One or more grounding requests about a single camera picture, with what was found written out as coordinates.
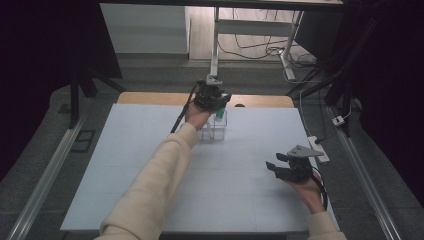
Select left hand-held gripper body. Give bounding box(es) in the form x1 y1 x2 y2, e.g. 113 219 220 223
193 74 233 112

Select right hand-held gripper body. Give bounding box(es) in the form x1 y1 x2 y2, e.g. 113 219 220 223
274 144 325 183

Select clear plastic pen holder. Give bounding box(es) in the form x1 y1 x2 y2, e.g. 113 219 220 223
199 109 230 143

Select person's left hand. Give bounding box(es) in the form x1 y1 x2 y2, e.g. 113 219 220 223
184 101 215 131

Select person's right hand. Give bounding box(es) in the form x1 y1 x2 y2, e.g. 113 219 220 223
283 174 326 215

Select white power strip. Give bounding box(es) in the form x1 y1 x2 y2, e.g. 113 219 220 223
307 135 331 164

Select wooden table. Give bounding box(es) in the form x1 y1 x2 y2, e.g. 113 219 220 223
116 91 295 109

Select black tripod stand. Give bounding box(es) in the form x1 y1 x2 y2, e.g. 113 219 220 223
286 13 371 138
67 64 128 130

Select black floor plate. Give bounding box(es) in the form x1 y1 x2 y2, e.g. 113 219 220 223
70 129 97 154

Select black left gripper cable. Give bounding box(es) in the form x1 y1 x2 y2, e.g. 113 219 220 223
170 82 201 134

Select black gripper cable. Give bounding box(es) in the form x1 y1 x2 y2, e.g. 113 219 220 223
170 82 201 134
309 165 330 212

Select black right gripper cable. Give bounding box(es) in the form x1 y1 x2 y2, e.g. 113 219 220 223
309 165 330 212

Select black floor cables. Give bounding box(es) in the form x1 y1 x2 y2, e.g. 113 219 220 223
218 8 318 68

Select metal floor rail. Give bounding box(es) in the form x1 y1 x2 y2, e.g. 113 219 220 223
328 105 405 240
6 113 86 240

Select white desk frame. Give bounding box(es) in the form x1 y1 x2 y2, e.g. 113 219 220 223
205 6 305 85

